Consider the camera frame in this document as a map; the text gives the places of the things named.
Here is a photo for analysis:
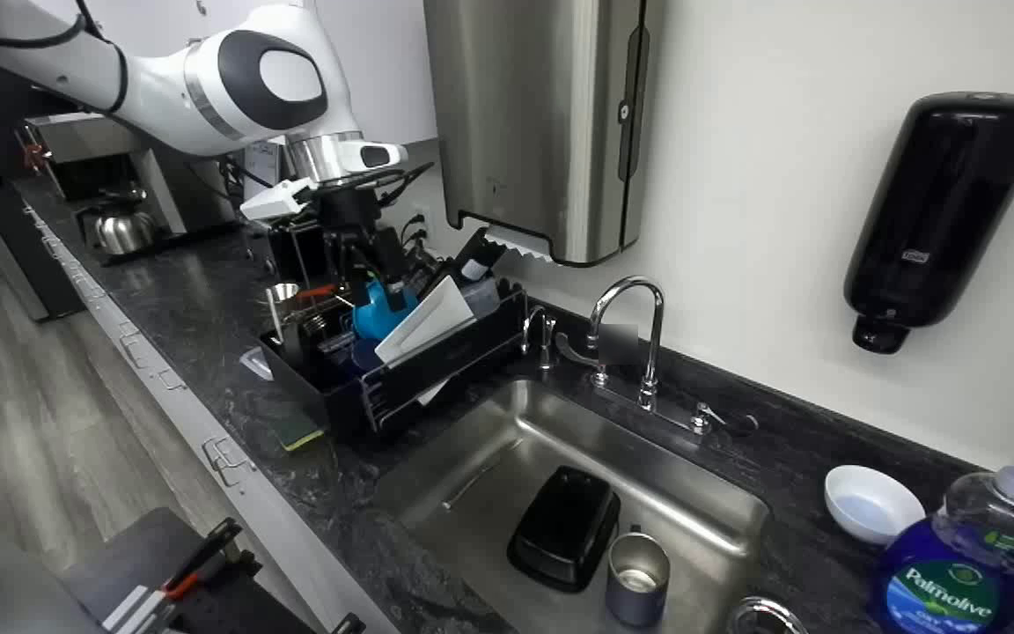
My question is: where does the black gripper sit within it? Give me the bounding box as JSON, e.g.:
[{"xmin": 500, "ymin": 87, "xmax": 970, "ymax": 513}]
[{"xmin": 312, "ymin": 171, "xmax": 394, "ymax": 245}]

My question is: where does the blue steel tumbler cup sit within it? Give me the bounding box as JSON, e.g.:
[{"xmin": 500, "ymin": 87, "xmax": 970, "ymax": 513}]
[{"xmin": 602, "ymin": 523, "xmax": 674, "ymax": 631}]

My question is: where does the black plastic dish rack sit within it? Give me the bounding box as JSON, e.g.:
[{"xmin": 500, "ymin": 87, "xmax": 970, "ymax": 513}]
[{"xmin": 252, "ymin": 278, "xmax": 530, "ymax": 446}]

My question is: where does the steel paper towel dispenser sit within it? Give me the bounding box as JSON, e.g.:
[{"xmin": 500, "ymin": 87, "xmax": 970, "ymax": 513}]
[{"xmin": 419, "ymin": 0, "xmax": 666, "ymax": 270}]

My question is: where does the green yellow sponge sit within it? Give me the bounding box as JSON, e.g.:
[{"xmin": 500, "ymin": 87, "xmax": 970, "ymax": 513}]
[{"xmin": 272, "ymin": 408, "xmax": 332, "ymax": 457}]

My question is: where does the steel kettle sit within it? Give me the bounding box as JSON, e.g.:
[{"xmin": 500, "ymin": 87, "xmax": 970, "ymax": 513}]
[{"xmin": 74, "ymin": 189, "xmax": 166, "ymax": 262}]

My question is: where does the steel coffee brewer machine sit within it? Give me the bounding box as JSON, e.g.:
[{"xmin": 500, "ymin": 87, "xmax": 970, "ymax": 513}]
[{"xmin": 22, "ymin": 110, "xmax": 244, "ymax": 264}]

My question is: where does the stainless steel sink basin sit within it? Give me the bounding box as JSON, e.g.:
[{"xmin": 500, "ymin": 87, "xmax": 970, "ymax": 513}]
[{"xmin": 370, "ymin": 373, "xmax": 774, "ymax": 634}]

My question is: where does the chrome sink faucet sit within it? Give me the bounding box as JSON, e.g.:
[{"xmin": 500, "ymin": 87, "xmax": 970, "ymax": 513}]
[{"xmin": 582, "ymin": 276, "xmax": 732, "ymax": 435}]

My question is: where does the black plastic food container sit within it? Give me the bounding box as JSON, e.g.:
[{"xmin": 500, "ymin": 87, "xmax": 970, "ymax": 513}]
[{"xmin": 502, "ymin": 465, "xmax": 623, "ymax": 595}]

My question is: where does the small white bowl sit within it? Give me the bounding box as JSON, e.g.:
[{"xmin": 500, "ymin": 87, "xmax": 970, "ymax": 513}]
[{"xmin": 819, "ymin": 461, "xmax": 929, "ymax": 550}]

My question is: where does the Palmolive dish soap bottle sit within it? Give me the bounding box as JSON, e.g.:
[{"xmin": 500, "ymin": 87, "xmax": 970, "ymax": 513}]
[{"xmin": 870, "ymin": 457, "xmax": 1014, "ymax": 634}]

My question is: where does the black wall soap dispenser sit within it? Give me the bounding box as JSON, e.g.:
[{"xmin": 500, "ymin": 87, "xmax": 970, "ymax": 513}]
[{"xmin": 841, "ymin": 90, "xmax": 1014, "ymax": 358}]

